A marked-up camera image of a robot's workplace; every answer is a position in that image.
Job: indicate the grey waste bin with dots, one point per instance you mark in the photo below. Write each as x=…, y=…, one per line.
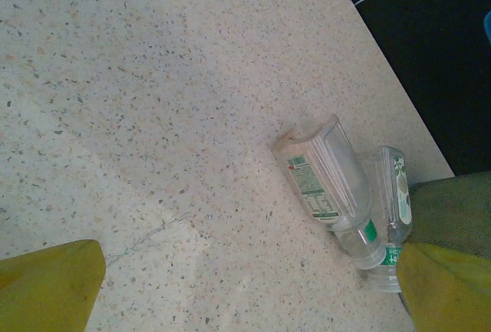
x=452, y=213

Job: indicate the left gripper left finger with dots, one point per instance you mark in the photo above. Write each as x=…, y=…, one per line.
x=42, y=293

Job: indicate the clear bottle green neck band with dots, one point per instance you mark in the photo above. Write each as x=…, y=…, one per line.
x=401, y=190

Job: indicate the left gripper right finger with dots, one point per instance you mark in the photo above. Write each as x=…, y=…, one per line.
x=449, y=297

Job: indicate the clear bottle white green label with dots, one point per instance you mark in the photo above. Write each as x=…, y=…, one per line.
x=337, y=178

